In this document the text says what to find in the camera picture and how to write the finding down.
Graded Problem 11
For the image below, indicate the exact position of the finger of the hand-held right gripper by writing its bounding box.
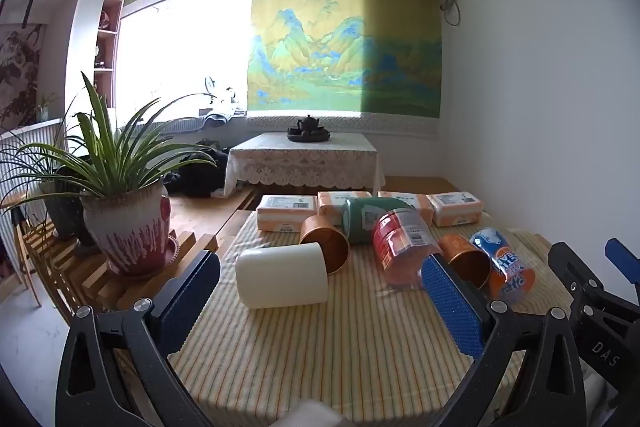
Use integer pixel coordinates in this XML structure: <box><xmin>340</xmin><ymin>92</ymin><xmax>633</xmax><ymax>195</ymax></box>
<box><xmin>605</xmin><ymin>237</ymin><xmax>640</xmax><ymax>286</ymax></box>
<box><xmin>548</xmin><ymin>241</ymin><xmax>609</xmax><ymax>309</ymax></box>

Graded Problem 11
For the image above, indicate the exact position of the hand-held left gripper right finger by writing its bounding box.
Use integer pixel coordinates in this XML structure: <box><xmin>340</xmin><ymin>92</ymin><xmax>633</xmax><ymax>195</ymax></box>
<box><xmin>421</xmin><ymin>253</ymin><xmax>587</xmax><ymax>427</ymax></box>

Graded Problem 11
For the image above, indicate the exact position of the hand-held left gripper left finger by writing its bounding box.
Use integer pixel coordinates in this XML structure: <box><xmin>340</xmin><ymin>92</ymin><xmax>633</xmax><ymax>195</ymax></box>
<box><xmin>56</xmin><ymin>249</ymin><xmax>222</xmax><ymax>427</ymax></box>

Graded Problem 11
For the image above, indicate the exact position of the orange paper cup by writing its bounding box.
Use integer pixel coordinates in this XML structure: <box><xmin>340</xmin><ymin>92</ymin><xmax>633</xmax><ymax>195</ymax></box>
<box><xmin>439</xmin><ymin>234</ymin><xmax>494</xmax><ymax>291</ymax></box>

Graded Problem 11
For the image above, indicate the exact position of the red clear plastic cup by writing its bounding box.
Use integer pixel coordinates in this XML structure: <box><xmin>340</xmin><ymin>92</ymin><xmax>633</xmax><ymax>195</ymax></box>
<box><xmin>371</xmin><ymin>208</ymin><xmax>444</xmax><ymax>292</ymax></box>

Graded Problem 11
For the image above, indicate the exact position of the white cup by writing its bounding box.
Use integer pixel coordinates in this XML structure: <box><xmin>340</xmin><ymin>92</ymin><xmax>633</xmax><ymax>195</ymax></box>
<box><xmin>235</xmin><ymin>241</ymin><xmax>329</xmax><ymax>310</ymax></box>

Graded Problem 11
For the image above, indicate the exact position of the green cup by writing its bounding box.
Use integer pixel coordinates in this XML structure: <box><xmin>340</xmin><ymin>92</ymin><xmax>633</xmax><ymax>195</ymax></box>
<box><xmin>341</xmin><ymin>198</ymin><xmax>416</xmax><ymax>246</ymax></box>

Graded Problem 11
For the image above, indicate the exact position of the brown paper cup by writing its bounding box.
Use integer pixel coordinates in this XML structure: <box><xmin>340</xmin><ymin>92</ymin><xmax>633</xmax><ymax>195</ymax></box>
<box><xmin>299</xmin><ymin>214</ymin><xmax>350</xmax><ymax>277</ymax></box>

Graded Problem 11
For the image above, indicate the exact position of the wooden slatted plant stand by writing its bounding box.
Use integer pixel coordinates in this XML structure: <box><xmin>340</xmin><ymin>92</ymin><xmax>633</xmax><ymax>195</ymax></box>
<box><xmin>14</xmin><ymin>201</ymin><xmax>221</xmax><ymax>325</ymax></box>

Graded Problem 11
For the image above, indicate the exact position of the orange tissue pack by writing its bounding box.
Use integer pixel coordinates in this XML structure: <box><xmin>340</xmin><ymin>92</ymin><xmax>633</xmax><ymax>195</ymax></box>
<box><xmin>256</xmin><ymin>195</ymin><xmax>319</xmax><ymax>234</ymax></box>
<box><xmin>377</xmin><ymin>191</ymin><xmax>434</xmax><ymax>226</ymax></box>
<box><xmin>426</xmin><ymin>191</ymin><xmax>485</xmax><ymax>228</ymax></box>
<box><xmin>317</xmin><ymin>191</ymin><xmax>374</xmax><ymax>226</ymax></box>

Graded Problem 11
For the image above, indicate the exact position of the plant in red-white pot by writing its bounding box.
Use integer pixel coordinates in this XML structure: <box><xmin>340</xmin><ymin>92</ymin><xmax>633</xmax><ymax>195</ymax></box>
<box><xmin>0</xmin><ymin>72</ymin><xmax>222</xmax><ymax>278</ymax></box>

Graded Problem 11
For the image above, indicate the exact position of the black bag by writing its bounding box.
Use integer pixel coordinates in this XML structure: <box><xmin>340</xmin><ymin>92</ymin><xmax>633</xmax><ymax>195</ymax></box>
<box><xmin>164</xmin><ymin>149</ymin><xmax>231</xmax><ymax>198</ymax></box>

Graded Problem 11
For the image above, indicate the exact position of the striped tablecloth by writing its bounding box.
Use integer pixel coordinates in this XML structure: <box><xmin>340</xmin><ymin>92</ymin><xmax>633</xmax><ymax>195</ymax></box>
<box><xmin>167</xmin><ymin>206</ymin><xmax>574</xmax><ymax>424</ymax></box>

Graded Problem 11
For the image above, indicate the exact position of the plant in dark pot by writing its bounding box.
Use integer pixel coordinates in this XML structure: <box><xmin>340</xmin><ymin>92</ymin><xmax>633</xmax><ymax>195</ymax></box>
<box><xmin>0</xmin><ymin>127</ymin><xmax>98</xmax><ymax>249</ymax></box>

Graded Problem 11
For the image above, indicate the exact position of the white paper sheet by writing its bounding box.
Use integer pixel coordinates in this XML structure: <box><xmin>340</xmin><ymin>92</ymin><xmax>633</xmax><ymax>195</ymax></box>
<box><xmin>272</xmin><ymin>399</ymin><xmax>357</xmax><ymax>427</ymax></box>

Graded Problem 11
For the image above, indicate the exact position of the grey window seat cushion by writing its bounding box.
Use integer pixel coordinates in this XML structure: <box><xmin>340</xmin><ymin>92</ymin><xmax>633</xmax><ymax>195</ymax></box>
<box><xmin>117</xmin><ymin>109</ymin><xmax>249</xmax><ymax>138</ymax></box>

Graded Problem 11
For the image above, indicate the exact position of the low table with lace cloth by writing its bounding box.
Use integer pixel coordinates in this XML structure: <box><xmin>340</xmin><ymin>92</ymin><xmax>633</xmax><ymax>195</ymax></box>
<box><xmin>223</xmin><ymin>131</ymin><xmax>385</xmax><ymax>197</ymax></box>

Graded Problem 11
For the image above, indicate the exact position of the white radiator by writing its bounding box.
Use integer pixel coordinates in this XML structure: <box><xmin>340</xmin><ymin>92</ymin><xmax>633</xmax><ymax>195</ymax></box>
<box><xmin>0</xmin><ymin>117</ymin><xmax>67</xmax><ymax>280</ymax></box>

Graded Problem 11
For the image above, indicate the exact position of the small green plant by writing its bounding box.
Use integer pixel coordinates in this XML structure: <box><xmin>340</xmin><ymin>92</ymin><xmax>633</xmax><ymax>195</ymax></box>
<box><xmin>34</xmin><ymin>93</ymin><xmax>60</xmax><ymax>124</ymax></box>

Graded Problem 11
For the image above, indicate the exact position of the hanging scroll painting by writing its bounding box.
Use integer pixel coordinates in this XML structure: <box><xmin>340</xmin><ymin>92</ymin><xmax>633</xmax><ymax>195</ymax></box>
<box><xmin>0</xmin><ymin>21</ymin><xmax>46</xmax><ymax>130</ymax></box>

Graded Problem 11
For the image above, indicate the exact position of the green landscape curtain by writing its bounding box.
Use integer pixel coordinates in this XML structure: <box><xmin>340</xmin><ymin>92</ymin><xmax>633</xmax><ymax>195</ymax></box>
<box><xmin>246</xmin><ymin>0</ymin><xmax>444</xmax><ymax>120</ymax></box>

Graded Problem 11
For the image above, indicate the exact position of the pink wall shelf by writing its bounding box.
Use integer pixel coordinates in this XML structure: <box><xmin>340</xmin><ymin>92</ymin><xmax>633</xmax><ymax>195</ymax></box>
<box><xmin>92</xmin><ymin>0</ymin><xmax>124</xmax><ymax>120</ymax></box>

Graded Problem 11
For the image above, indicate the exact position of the air conditioner cable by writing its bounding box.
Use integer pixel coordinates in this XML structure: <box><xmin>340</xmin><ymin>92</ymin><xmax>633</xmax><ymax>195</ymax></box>
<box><xmin>439</xmin><ymin>0</ymin><xmax>461</xmax><ymax>27</ymax></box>

